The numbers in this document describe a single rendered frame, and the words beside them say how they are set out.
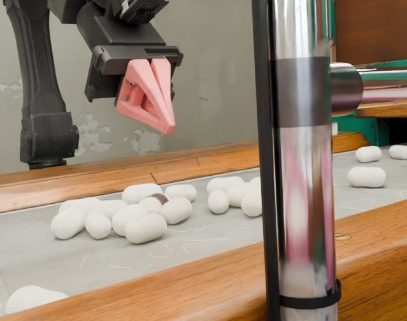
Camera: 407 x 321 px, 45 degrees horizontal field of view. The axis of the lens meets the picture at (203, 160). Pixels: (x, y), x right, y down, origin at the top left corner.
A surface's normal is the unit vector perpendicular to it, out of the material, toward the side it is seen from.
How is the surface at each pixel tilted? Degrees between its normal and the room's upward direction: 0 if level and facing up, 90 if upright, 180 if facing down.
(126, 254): 0
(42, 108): 82
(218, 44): 90
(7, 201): 45
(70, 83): 90
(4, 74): 90
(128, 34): 40
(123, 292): 0
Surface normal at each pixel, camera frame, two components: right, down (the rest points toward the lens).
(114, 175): 0.36, -0.65
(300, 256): -0.18, 0.14
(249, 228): -0.07, -0.99
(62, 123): 0.55, -0.07
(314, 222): 0.13, 0.12
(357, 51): -0.82, 0.12
